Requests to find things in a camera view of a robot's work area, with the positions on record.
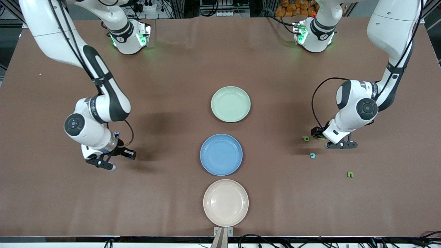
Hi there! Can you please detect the brown table cover sheet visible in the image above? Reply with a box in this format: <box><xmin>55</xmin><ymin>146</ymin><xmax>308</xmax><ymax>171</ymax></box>
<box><xmin>0</xmin><ymin>15</ymin><xmax>441</xmax><ymax>238</ymax></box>

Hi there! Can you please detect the light green plate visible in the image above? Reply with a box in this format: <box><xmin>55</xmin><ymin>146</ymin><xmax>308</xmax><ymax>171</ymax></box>
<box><xmin>211</xmin><ymin>86</ymin><xmax>251</xmax><ymax>123</ymax></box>

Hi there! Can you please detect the blue plate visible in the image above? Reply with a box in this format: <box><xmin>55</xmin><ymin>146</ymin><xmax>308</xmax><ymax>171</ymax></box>
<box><xmin>200</xmin><ymin>134</ymin><xmax>243</xmax><ymax>176</ymax></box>

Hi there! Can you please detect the beige plate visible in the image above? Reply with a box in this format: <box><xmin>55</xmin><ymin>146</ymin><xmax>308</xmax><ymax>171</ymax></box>
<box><xmin>203</xmin><ymin>179</ymin><xmax>249</xmax><ymax>227</ymax></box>

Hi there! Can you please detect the orange mesh bag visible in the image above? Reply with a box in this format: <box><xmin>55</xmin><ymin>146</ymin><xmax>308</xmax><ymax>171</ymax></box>
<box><xmin>275</xmin><ymin>0</ymin><xmax>319</xmax><ymax>18</ymax></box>

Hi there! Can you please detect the power strip with black plugs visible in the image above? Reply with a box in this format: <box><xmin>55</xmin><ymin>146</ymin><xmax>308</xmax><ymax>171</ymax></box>
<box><xmin>133</xmin><ymin>0</ymin><xmax>156</xmax><ymax>12</ymax></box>

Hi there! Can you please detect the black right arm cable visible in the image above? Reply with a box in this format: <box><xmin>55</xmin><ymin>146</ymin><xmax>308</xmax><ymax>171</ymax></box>
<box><xmin>48</xmin><ymin>0</ymin><xmax>135</xmax><ymax>148</ymax></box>

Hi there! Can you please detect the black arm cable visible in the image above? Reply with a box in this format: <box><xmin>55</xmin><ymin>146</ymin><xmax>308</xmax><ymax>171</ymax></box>
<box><xmin>311</xmin><ymin>0</ymin><xmax>424</xmax><ymax>128</ymax></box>
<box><xmin>48</xmin><ymin>0</ymin><xmax>135</xmax><ymax>148</ymax></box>

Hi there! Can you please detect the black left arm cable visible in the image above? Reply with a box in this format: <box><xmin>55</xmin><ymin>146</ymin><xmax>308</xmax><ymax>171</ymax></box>
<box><xmin>311</xmin><ymin>0</ymin><xmax>424</xmax><ymax>128</ymax></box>

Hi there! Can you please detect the grey metal bracket post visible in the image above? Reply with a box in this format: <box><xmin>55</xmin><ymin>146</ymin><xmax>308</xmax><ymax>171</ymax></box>
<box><xmin>210</xmin><ymin>226</ymin><xmax>234</xmax><ymax>248</ymax></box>

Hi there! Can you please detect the aluminium frame bar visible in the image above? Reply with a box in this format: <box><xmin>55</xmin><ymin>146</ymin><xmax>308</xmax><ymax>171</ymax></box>
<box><xmin>423</xmin><ymin>0</ymin><xmax>441</xmax><ymax>21</ymax></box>
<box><xmin>0</xmin><ymin>0</ymin><xmax>27</xmax><ymax>29</ymax></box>

